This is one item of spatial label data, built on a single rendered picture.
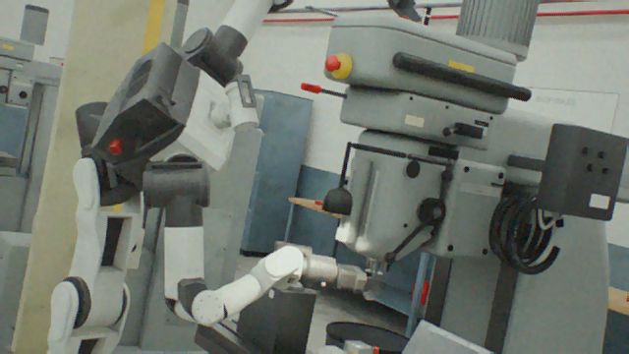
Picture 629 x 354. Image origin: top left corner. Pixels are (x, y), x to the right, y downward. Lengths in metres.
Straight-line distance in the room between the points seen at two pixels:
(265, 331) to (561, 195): 0.95
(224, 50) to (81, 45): 1.37
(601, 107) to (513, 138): 4.70
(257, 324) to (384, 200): 0.66
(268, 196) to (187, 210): 7.54
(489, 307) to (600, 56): 4.87
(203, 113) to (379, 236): 0.53
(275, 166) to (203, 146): 7.43
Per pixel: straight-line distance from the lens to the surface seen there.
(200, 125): 1.91
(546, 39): 7.32
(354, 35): 1.88
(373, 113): 1.91
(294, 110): 9.36
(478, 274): 2.29
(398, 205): 1.92
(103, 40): 3.43
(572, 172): 1.92
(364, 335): 4.34
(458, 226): 2.04
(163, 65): 1.93
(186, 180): 1.81
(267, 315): 2.33
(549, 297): 2.26
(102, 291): 2.22
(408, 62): 1.79
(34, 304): 3.52
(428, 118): 1.91
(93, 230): 2.16
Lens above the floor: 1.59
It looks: 3 degrees down
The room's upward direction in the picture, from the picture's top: 11 degrees clockwise
